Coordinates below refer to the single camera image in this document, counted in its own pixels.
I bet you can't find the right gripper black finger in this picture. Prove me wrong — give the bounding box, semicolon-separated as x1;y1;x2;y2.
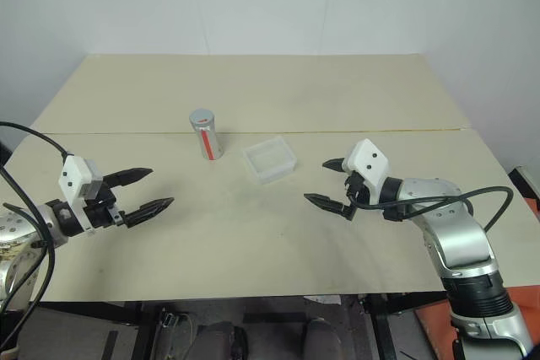
322;157;349;175
304;192;355;221

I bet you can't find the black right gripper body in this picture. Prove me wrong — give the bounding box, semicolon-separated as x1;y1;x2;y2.
342;169;372;222

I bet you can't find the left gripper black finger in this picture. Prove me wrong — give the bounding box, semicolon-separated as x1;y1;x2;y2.
100;167;154;191
121;196;176;228

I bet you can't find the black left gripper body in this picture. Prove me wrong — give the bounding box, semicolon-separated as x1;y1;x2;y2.
82;185;128;231

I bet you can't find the silver red can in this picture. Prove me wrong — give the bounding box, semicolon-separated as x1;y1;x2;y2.
192;123;224;162

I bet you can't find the clear plastic container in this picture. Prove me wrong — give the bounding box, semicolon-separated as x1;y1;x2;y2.
242;135;298;185

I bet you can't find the dark rounded shape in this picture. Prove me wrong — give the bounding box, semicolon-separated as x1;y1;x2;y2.
304;318;343;360

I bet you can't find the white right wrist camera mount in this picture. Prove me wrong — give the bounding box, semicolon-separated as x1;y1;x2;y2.
342;138;392;203

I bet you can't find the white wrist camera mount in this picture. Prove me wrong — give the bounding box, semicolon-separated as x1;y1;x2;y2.
342;138;392;203
57;155;102;238

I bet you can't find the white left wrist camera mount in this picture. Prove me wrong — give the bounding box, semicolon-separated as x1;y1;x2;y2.
57;155;102;238

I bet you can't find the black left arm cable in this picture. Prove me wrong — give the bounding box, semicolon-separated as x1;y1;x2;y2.
0;121;71;323

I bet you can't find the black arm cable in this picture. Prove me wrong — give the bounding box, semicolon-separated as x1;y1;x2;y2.
346;185;515;230
0;121;71;323

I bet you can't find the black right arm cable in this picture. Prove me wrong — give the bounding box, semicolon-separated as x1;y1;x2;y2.
346;185;515;230

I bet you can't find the black metal table frame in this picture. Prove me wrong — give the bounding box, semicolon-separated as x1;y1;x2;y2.
40;290;448;360

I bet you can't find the red and grey frame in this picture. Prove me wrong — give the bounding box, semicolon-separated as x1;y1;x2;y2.
508;164;540;223

